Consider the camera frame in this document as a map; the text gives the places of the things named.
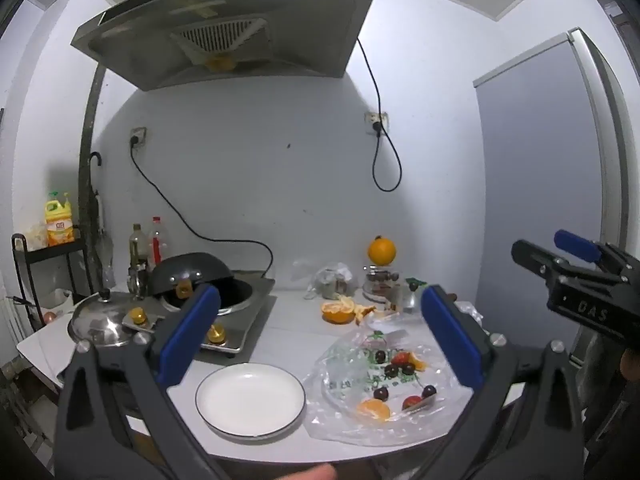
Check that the grey refrigerator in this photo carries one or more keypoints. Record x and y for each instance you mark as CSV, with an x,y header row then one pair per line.
x,y
556,134

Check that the black wok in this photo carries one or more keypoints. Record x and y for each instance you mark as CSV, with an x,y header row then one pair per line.
x,y
175,279

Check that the steel lid with knob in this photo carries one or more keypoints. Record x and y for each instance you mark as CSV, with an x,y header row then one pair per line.
x,y
408,295

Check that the peeled mandarin half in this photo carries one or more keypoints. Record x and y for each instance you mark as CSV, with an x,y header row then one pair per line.
x,y
375,409

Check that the dark cherry with stem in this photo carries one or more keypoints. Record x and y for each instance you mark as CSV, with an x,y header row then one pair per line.
x,y
381,394

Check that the half peeled orange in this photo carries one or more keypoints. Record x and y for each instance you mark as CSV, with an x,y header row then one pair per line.
x,y
344,310

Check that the steel cup in bag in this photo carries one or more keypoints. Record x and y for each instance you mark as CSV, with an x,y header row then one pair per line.
x,y
329,281

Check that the left wall socket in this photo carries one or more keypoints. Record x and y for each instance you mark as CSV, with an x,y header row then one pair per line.
x,y
137,137

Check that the steel range hood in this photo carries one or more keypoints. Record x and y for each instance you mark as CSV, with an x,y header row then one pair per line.
x,y
156,44

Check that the white round plate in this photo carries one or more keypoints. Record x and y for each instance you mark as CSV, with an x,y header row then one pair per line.
x,y
250,401

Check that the mandarin segment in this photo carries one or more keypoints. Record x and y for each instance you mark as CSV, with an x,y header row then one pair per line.
x,y
418,364

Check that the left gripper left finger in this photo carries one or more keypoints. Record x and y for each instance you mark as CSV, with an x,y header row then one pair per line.
x,y
181,334

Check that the wall socket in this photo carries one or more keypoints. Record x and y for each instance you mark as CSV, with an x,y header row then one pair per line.
x,y
375,123
137,137

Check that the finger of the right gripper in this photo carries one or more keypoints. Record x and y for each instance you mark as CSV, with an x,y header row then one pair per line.
x,y
580,247
545,259

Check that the dark cherry back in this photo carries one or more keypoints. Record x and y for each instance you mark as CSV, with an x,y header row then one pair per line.
x,y
380,356

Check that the steel induction cooker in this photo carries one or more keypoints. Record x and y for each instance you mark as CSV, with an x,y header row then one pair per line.
x,y
236,324

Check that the clear box of dates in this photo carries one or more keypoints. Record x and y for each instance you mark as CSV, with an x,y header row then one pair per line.
x,y
379,282

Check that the operator hand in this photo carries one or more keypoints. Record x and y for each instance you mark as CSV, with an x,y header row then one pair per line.
x,y
320,472

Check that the black metal rack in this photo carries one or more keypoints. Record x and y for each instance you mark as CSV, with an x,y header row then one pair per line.
x,y
39,271

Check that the red cap sauce bottle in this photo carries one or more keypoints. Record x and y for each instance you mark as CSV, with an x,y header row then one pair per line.
x,y
157,241

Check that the steel pot lid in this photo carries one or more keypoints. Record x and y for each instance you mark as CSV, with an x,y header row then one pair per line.
x,y
99,319

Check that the strawberry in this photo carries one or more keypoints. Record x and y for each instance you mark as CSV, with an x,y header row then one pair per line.
x,y
401,358
410,402

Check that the right wall socket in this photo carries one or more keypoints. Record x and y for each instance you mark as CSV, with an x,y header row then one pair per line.
x,y
375,123

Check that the clear printed plastic bag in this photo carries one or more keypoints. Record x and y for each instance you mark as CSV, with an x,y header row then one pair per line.
x,y
347,374

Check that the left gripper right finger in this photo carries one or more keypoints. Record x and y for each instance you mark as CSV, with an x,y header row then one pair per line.
x,y
458,335

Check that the yellow detergent bottle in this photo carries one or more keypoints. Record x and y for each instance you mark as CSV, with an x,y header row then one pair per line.
x,y
58,215

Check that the whole orange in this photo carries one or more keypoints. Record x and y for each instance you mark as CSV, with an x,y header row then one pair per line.
x,y
382,251

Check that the black umbrella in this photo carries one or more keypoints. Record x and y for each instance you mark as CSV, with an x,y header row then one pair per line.
x,y
94,230

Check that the dark oil bottle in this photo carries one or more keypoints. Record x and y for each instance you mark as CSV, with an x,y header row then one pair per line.
x,y
138,248

